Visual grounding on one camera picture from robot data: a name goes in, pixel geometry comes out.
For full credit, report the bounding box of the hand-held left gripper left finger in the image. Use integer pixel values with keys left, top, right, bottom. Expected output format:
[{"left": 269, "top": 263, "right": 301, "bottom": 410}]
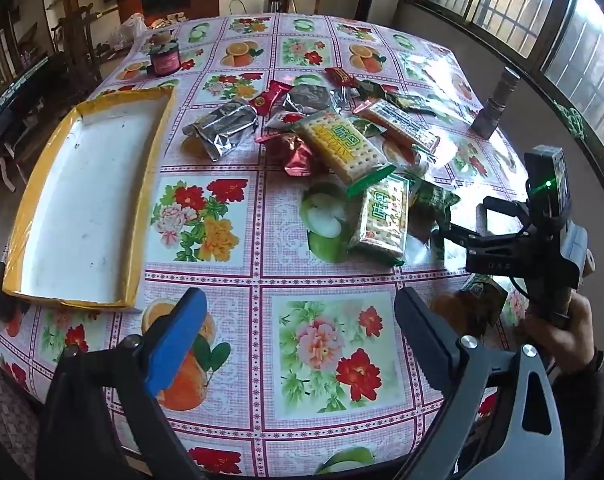
[{"left": 36, "top": 287, "right": 209, "bottom": 480}]

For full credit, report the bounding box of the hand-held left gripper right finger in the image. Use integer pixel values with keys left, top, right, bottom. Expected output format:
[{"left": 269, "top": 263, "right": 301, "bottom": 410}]
[{"left": 394, "top": 286, "right": 565, "bottom": 480}]

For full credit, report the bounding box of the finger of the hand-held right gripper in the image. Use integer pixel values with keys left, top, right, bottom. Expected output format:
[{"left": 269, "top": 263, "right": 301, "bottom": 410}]
[{"left": 430, "top": 220, "right": 483, "bottom": 261}]

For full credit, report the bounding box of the long clear cracker packet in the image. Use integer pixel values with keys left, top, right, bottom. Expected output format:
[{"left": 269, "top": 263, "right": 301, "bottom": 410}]
[{"left": 292, "top": 109, "right": 397, "bottom": 198}]

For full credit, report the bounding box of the yellow cardboard tray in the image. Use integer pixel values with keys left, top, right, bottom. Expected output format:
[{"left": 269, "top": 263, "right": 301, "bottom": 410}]
[{"left": 2, "top": 85, "right": 177, "bottom": 309}]

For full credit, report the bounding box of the shiny red foil packet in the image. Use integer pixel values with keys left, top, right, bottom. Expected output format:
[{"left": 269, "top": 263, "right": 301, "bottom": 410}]
[{"left": 282, "top": 137, "right": 327, "bottom": 177}]

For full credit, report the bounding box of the small red snack packet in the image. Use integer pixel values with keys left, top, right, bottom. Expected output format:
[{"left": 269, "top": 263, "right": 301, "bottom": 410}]
[{"left": 324, "top": 66, "right": 355, "bottom": 87}]

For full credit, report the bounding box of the red candy packet gold emblem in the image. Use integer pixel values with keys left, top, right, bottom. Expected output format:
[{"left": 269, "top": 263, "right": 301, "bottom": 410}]
[{"left": 248, "top": 80, "right": 293, "bottom": 117}]

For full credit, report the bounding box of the person's right hand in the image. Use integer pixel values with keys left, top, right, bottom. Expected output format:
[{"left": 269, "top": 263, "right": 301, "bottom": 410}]
[{"left": 522, "top": 292, "right": 595, "bottom": 376}]

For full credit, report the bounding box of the floral fruit print tablecloth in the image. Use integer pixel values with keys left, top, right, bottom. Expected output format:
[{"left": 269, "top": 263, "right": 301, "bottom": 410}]
[{"left": 0, "top": 12, "right": 538, "bottom": 478}]

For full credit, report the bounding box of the metal flashlight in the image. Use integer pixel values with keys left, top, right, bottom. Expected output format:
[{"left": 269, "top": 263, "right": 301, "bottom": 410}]
[{"left": 471, "top": 66, "right": 519, "bottom": 138}]

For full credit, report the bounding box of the dark green snack packet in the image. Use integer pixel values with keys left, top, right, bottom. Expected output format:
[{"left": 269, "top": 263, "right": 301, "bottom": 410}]
[{"left": 394, "top": 92, "right": 440, "bottom": 113}]

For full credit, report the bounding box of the white red snack packet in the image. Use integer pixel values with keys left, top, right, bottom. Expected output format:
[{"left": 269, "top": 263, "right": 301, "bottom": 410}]
[{"left": 254, "top": 110, "right": 307, "bottom": 143}]

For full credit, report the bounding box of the pink label glass jar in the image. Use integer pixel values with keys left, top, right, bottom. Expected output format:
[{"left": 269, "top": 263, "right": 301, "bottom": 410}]
[{"left": 149, "top": 30, "right": 183, "bottom": 77}]

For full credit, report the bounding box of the black mahjong table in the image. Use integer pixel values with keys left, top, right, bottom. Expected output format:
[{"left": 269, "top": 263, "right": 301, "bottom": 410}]
[{"left": 0, "top": 52, "right": 67, "bottom": 136}]

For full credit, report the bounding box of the white plastic bag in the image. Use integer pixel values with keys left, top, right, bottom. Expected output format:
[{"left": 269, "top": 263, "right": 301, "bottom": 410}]
[{"left": 109, "top": 12, "right": 147, "bottom": 46}]

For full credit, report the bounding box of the pile of small boxes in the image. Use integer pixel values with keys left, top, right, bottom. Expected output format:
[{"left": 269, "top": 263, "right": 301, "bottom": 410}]
[{"left": 146, "top": 12, "right": 187, "bottom": 28}]

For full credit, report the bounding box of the dark wooden chair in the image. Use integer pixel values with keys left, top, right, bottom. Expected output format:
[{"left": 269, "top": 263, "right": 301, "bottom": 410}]
[{"left": 52, "top": 5, "right": 102, "bottom": 81}]

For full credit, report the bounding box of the wooden television cabinet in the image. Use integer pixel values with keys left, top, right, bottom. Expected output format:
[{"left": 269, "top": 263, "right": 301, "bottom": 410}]
[{"left": 116, "top": 0, "right": 223, "bottom": 28}]

